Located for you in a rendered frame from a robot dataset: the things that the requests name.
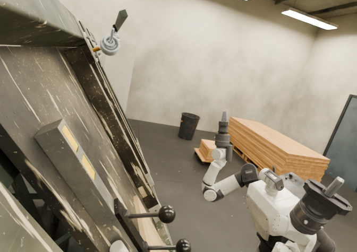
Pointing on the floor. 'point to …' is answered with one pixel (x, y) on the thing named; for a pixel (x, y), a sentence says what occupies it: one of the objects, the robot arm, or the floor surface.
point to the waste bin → (188, 126)
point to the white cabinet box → (121, 71)
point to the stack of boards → (274, 150)
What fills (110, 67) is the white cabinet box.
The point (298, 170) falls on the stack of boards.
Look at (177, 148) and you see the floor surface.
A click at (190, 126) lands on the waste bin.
